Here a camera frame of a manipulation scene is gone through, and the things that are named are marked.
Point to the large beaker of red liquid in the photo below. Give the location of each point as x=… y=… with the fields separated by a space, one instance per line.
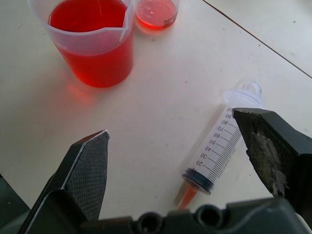
x=93 y=41

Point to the small clear glass beaker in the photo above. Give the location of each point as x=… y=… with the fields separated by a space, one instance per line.
x=156 y=14

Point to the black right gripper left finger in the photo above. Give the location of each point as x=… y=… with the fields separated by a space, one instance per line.
x=83 y=175

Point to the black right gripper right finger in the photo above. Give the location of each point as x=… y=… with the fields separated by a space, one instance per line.
x=270 y=146

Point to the clear plastic syringe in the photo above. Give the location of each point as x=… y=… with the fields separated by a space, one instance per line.
x=219 y=151

